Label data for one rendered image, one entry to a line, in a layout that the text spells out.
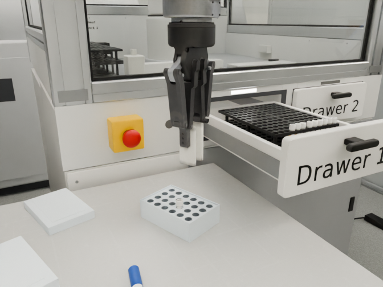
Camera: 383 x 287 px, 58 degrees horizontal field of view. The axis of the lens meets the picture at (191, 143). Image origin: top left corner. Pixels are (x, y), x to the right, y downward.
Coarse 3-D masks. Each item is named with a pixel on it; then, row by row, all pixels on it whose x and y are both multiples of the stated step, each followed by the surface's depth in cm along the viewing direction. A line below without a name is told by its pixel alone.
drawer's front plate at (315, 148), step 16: (336, 128) 63; (352, 128) 63; (368, 128) 65; (288, 144) 57; (304, 144) 59; (320, 144) 60; (336, 144) 62; (288, 160) 58; (304, 160) 60; (320, 160) 62; (336, 160) 64; (352, 160) 66; (368, 160) 68; (288, 176) 59; (304, 176) 61; (320, 176) 63; (336, 176) 65; (352, 176) 67; (288, 192) 60; (304, 192) 62
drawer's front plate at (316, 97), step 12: (348, 84) 106; (360, 84) 108; (300, 96) 98; (312, 96) 100; (324, 96) 102; (360, 96) 109; (300, 108) 99; (312, 108) 102; (324, 108) 104; (348, 108) 109; (360, 108) 111
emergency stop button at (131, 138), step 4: (128, 132) 72; (132, 132) 72; (136, 132) 73; (124, 136) 72; (128, 136) 72; (132, 136) 73; (136, 136) 73; (140, 136) 74; (124, 140) 72; (128, 140) 72; (132, 140) 73; (136, 140) 73; (140, 140) 74; (124, 144) 73; (128, 144) 73; (132, 144) 73; (136, 144) 74
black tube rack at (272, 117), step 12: (240, 108) 89; (252, 108) 88; (264, 108) 88; (276, 108) 88; (288, 108) 89; (228, 120) 86; (240, 120) 79; (252, 120) 78; (264, 120) 78; (276, 120) 78; (288, 120) 78; (300, 120) 78; (252, 132) 79; (264, 132) 71; (276, 144) 71
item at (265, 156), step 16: (304, 112) 88; (208, 128) 85; (224, 128) 78; (240, 128) 74; (224, 144) 79; (240, 144) 73; (256, 144) 68; (272, 144) 65; (256, 160) 68; (272, 160) 64; (272, 176) 65
